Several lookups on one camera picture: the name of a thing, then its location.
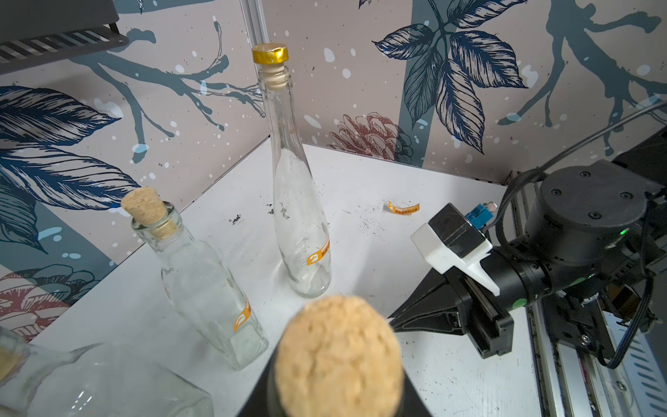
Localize square glass bottle with cork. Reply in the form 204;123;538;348
1;329;215;416

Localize round glass bottle cork stopper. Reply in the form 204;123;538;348
273;295;405;416

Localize orange peeled label strip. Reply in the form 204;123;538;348
387;202;420;215

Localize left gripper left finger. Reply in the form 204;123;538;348
237;359;276;417

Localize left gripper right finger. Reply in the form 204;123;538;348
401;373;432;417

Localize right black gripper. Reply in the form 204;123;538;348
389;248;552;359

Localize square glass bottle cork stopper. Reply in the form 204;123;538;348
121;187;270;371

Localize tall glass bottle gold cap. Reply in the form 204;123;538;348
252;43;332;298

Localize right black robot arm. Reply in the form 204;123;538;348
389;131;666;369

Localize black hanging wire shelf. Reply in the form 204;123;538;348
1;1;129;75

